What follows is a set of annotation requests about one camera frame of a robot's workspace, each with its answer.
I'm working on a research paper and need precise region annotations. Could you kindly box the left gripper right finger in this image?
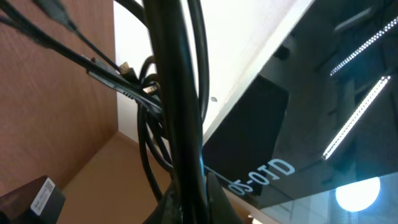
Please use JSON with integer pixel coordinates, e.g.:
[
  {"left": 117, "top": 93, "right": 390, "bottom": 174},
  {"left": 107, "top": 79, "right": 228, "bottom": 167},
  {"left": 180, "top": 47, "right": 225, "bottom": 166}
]
[{"left": 206, "top": 172, "right": 243, "bottom": 224}]

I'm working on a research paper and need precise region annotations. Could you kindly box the thin black USB cable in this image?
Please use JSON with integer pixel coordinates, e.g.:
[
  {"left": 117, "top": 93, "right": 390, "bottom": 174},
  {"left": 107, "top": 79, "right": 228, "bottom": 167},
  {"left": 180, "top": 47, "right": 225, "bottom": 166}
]
[{"left": 0, "top": 0, "right": 175, "bottom": 203}]

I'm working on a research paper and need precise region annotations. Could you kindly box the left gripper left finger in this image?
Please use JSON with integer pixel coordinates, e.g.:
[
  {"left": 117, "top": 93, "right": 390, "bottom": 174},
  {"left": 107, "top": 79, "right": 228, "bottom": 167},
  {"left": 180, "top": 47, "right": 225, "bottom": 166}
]
[{"left": 143, "top": 184, "right": 180, "bottom": 224}]

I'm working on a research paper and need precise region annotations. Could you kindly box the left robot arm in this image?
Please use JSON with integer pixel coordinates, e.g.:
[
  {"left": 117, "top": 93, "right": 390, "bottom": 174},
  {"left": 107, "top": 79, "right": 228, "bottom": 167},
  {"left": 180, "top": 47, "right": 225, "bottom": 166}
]
[{"left": 1, "top": 172, "right": 244, "bottom": 224}]

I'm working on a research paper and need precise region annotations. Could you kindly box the black monitor screen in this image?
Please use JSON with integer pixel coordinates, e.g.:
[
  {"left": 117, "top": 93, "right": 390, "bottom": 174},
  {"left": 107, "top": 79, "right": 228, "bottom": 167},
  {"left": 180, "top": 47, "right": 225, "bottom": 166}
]
[{"left": 203, "top": 1, "right": 397, "bottom": 223}]

